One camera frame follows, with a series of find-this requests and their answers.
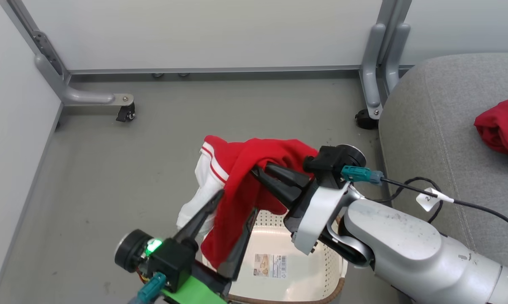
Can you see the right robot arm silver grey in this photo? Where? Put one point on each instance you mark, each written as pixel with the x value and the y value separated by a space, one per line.
pixel 414 249

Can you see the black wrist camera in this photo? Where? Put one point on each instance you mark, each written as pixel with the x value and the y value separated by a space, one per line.
pixel 334 160
pixel 129 251

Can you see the red and white garment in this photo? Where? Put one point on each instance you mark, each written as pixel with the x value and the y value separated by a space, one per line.
pixel 241 177

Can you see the grey curved partition leg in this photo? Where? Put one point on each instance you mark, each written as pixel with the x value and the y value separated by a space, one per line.
pixel 85 97

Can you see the black caster wheel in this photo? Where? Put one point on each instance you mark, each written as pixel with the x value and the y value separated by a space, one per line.
pixel 366 119
pixel 126 114

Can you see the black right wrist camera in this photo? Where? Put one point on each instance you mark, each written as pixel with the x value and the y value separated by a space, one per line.
pixel 334 160

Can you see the grey fabric sofa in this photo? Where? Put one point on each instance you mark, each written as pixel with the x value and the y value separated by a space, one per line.
pixel 448 122

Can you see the beige plastic laundry basket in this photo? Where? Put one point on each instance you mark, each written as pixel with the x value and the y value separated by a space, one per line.
pixel 296 270

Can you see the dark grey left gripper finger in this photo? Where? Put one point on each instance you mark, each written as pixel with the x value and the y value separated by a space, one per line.
pixel 239 249
pixel 199 219

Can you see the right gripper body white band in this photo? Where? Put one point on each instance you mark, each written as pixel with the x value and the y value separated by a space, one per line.
pixel 317 211

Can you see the printed basket label sticker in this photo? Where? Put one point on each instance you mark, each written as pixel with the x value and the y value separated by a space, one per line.
pixel 271 266

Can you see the grey metal partition rail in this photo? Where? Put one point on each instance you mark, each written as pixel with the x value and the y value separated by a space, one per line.
pixel 216 69

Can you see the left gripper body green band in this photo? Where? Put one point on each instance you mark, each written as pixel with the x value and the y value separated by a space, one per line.
pixel 174 264

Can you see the grey double partition leg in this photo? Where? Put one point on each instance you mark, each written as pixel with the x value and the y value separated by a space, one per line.
pixel 374 71

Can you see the grey metal partition post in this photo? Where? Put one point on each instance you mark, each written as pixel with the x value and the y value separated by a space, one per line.
pixel 393 12
pixel 26 25

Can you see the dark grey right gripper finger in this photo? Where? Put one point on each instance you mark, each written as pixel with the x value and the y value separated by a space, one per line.
pixel 275 188
pixel 290 174

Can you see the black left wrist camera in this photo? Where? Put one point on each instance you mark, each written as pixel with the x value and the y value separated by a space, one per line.
pixel 129 251

